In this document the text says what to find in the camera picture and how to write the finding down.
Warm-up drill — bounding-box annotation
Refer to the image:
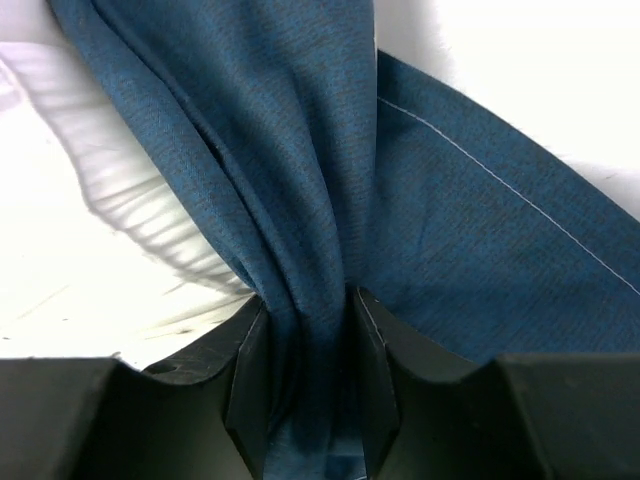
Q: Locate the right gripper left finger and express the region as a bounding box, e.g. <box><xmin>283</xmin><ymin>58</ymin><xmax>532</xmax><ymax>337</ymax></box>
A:
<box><xmin>1</xmin><ymin>298</ymin><xmax>271</xmax><ymax>479</ymax></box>

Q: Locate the blue patterned pillowcase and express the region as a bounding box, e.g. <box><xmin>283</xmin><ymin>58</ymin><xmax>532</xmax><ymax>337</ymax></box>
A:
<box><xmin>52</xmin><ymin>1</ymin><xmax>639</xmax><ymax>479</ymax></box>

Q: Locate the white pillow insert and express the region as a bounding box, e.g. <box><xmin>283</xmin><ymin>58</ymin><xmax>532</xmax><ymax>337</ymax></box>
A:
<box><xmin>1</xmin><ymin>42</ymin><xmax>251</xmax><ymax>369</ymax></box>

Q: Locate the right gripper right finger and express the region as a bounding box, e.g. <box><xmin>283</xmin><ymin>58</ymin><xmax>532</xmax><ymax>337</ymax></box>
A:
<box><xmin>351</xmin><ymin>288</ymin><xmax>639</xmax><ymax>479</ymax></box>

